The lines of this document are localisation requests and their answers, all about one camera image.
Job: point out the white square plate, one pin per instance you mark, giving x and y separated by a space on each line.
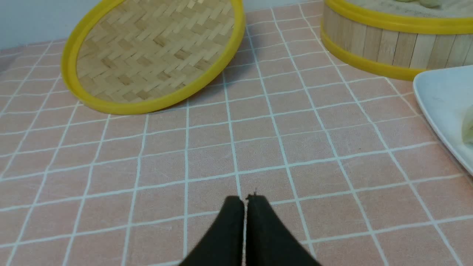
445 98

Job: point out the white steamer liner cloth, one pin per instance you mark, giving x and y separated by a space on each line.
420 8

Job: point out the pale dumpling on plate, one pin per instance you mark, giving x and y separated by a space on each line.
467 127

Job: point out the bamboo steamer basket yellow rims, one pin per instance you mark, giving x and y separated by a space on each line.
394 46

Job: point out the pink checked tablecloth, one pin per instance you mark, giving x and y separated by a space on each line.
345 158

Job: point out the woven bamboo steamer lid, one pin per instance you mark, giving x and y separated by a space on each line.
128 57

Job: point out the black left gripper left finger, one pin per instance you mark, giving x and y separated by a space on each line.
222 244

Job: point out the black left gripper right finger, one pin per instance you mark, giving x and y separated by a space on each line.
268 241

